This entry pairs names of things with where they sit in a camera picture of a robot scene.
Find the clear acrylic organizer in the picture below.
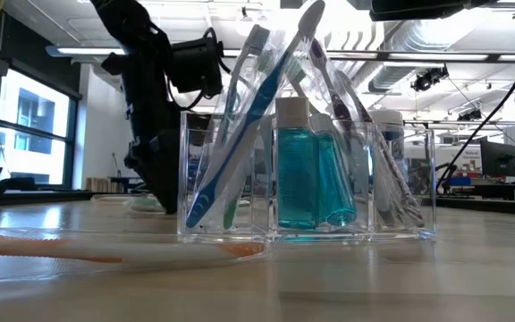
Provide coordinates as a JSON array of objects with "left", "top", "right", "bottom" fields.
[{"left": 176, "top": 110, "right": 437, "bottom": 245}]

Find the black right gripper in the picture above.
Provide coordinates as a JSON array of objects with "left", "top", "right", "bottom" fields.
[{"left": 368, "top": 0, "right": 495, "bottom": 22}]

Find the black long desk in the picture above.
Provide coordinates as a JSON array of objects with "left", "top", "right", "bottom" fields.
[{"left": 456, "top": 182, "right": 515, "bottom": 202}]

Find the large dark-framed window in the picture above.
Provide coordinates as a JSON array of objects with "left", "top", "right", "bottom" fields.
[{"left": 0, "top": 66, "right": 82, "bottom": 189}]

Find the linear ceiling light rail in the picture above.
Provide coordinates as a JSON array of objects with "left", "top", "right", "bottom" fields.
[{"left": 45, "top": 44, "right": 515, "bottom": 64}]

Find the orange toothbrush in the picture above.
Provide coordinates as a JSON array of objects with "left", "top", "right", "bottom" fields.
[
  {"left": 90, "top": 192, "right": 133, "bottom": 202},
  {"left": 0, "top": 230, "right": 267, "bottom": 269}
]

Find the stack of wooden boards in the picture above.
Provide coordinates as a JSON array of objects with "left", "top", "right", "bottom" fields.
[{"left": 85, "top": 176, "right": 125, "bottom": 193}]

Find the black ceiling camera cluster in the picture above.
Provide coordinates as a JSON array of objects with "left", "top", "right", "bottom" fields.
[{"left": 409, "top": 65, "right": 450, "bottom": 93}]

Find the black monitor on arm mount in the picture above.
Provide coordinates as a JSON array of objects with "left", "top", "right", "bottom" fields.
[{"left": 479, "top": 140, "right": 515, "bottom": 191}]

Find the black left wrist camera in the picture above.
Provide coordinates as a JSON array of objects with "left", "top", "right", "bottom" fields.
[{"left": 169, "top": 27, "right": 224, "bottom": 98}]

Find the purple toothbrush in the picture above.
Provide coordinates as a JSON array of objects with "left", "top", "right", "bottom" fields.
[
  {"left": 308, "top": 38, "right": 401, "bottom": 227},
  {"left": 333, "top": 69, "right": 426, "bottom": 229}
]

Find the teal mouthwash bottle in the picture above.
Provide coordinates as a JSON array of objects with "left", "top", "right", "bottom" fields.
[
  {"left": 274, "top": 96, "right": 320, "bottom": 230},
  {"left": 309, "top": 112, "right": 359, "bottom": 228}
]

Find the silver ventilation duct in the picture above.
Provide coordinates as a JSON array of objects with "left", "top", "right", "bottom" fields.
[{"left": 328, "top": 17, "right": 515, "bottom": 111}]

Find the black aluminium table frame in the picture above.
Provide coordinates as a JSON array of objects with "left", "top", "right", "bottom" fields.
[{"left": 0, "top": 189, "right": 515, "bottom": 218}]

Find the black hanging cable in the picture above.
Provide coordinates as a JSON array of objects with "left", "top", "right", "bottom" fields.
[{"left": 435, "top": 30, "right": 515, "bottom": 193}]

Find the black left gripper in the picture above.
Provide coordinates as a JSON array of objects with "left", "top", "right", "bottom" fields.
[{"left": 100, "top": 38, "right": 182, "bottom": 215}]

